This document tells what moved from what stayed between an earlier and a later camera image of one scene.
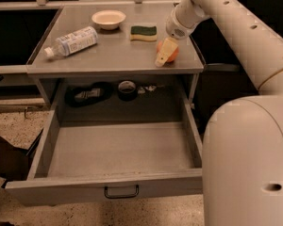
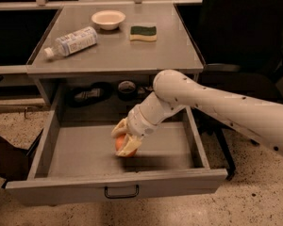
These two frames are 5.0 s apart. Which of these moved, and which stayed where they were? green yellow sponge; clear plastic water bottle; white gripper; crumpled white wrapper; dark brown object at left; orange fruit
Moved: orange fruit; white gripper
Stayed: green yellow sponge; clear plastic water bottle; crumpled white wrapper; dark brown object at left
